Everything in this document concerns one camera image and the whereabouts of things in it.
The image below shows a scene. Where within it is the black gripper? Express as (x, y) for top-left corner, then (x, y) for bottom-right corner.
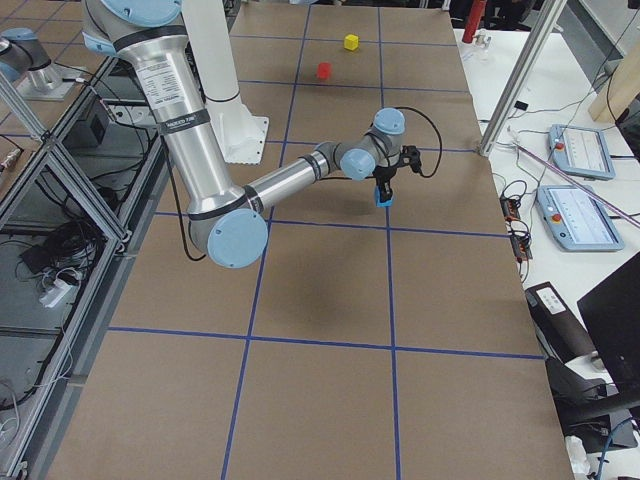
(374, 165), (398, 202)

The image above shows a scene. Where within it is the blue cube block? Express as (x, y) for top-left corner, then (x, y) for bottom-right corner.
(374, 188), (394, 208)

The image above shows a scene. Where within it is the red cube block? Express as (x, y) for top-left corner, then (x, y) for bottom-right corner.
(316, 62), (332, 81)

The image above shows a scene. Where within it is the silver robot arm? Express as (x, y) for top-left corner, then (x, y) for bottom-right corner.
(82, 1), (405, 268)

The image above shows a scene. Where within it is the small third robot arm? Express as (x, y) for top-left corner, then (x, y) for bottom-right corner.
(1, 27), (75, 101)

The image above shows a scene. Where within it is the orange circuit board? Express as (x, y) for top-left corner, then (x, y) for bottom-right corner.
(500, 196), (521, 221)

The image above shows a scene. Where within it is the yellow cube block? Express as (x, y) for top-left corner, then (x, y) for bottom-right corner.
(343, 34), (360, 51)

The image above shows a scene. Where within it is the near teach pendant tablet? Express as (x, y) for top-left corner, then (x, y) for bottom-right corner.
(536, 185), (625, 252)

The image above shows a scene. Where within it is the teach pendant tablet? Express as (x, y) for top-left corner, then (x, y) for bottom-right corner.
(548, 124), (616, 181)
(536, 185), (625, 252)

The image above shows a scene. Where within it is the far teach pendant tablet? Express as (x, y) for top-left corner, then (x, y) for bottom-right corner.
(548, 124), (616, 181)

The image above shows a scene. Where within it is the red cylinder bottle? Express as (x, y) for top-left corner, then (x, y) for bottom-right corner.
(462, 0), (487, 44)

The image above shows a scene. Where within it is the black computer monitor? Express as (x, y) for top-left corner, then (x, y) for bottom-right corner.
(578, 254), (639, 391)

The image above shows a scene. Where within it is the white power strip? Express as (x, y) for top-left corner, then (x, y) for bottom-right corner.
(39, 279), (73, 308)

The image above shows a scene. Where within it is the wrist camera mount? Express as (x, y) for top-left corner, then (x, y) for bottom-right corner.
(398, 145), (422, 175)

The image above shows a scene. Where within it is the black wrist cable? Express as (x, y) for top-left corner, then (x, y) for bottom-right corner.
(394, 106), (443, 178)

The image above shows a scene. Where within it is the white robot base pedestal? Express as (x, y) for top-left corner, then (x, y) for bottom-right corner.
(182, 0), (269, 165)

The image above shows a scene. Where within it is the aluminium frame post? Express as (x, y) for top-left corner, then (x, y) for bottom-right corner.
(478, 0), (567, 157)

